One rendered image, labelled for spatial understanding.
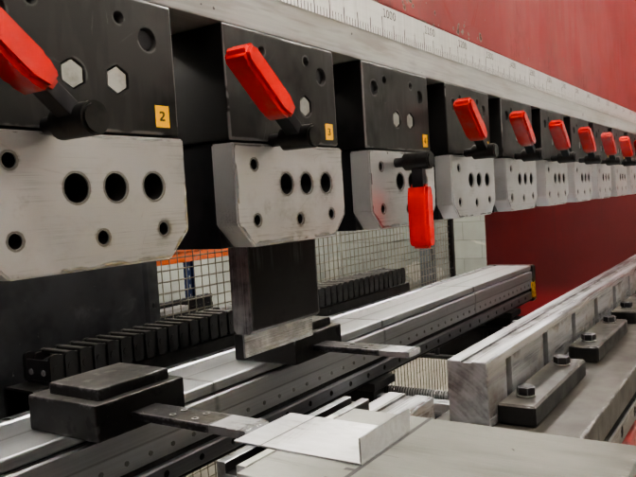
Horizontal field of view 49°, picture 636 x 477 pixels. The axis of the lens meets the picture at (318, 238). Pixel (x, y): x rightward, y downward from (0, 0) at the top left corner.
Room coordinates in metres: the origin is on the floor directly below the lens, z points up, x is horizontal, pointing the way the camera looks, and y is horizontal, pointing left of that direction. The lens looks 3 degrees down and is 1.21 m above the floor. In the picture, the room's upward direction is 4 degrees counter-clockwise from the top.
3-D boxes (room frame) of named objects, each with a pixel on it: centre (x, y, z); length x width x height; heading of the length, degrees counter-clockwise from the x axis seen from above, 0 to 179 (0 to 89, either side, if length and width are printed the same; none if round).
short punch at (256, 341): (0.61, 0.04, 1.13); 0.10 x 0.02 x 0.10; 146
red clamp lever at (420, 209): (0.71, -0.10, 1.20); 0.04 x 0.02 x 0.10; 56
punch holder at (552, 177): (1.26, -0.39, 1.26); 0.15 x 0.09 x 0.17; 146
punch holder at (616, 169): (1.75, -0.73, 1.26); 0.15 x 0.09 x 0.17; 146
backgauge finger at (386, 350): (0.97, -0.01, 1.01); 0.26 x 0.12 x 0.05; 56
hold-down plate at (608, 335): (1.42, -0.57, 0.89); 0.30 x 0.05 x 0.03; 146
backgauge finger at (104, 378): (0.70, 0.17, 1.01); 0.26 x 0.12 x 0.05; 56
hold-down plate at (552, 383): (1.08, -0.35, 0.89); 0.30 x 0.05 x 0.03; 146
